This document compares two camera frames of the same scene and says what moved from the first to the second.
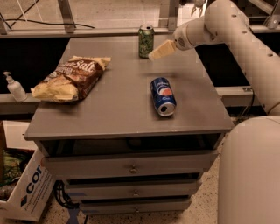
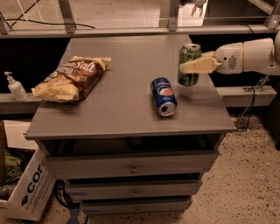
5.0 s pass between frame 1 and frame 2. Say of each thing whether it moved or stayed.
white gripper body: moved
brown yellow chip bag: stayed
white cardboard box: stayed
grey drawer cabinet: stayed
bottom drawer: stayed
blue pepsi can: stayed
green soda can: moved
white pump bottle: stayed
